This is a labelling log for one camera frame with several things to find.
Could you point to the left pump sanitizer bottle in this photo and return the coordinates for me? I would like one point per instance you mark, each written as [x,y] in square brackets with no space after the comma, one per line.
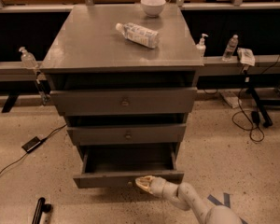
[27,58]

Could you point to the blue tape cross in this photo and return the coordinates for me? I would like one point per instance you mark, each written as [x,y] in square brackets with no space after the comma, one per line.
[226,200]

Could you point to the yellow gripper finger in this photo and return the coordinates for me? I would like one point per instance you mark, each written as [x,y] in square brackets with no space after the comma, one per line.
[145,180]
[145,188]

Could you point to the white ceramic bowl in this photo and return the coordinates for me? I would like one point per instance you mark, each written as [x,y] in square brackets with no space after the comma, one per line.
[153,8]

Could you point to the pump sanitizer bottle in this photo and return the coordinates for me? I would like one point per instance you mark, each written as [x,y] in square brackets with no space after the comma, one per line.
[201,47]
[27,58]

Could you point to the grey top drawer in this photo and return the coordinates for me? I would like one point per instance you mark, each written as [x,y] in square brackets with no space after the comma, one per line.
[123,102]

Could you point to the right pump sanitizer bottle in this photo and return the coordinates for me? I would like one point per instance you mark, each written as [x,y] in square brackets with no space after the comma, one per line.
[201,47]

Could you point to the grey bottom drawer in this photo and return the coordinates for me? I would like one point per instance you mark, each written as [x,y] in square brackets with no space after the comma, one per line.
[119,165]

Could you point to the grey drawer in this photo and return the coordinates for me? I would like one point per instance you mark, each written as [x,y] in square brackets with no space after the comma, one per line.
[134,134]
[119,165]
[123,102]

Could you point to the grey wooden drawer cabinet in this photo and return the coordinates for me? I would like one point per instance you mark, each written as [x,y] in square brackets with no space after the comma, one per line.
[90,54]

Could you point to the black tube object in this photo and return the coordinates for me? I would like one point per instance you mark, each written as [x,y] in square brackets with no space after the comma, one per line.
[43,212]

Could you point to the lying clear plastic bottle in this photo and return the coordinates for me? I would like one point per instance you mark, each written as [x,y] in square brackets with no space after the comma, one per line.
[139,34]

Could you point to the small black power brick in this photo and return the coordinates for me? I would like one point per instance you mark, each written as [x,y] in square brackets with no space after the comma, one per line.
[255,117]

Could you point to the white wipes packet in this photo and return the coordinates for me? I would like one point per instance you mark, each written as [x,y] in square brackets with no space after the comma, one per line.
[246,56]

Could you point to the upright clear water bottle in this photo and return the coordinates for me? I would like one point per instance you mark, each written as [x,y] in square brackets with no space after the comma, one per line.
[230,48]

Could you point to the black table leg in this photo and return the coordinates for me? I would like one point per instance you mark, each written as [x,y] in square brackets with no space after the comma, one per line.
[267,120]

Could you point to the white flat floor box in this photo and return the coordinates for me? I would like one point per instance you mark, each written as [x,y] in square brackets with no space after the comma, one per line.
[230,98]

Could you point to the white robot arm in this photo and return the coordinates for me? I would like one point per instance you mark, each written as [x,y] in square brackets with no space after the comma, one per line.
[185,197]

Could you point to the grey middle drawer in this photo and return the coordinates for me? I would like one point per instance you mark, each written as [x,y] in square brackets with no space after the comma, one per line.
[134,134]

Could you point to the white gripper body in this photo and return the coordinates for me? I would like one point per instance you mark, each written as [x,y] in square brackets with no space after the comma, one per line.
[159,186]

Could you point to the black power adapter brick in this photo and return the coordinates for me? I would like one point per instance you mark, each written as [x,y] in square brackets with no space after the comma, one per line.
[31,145]

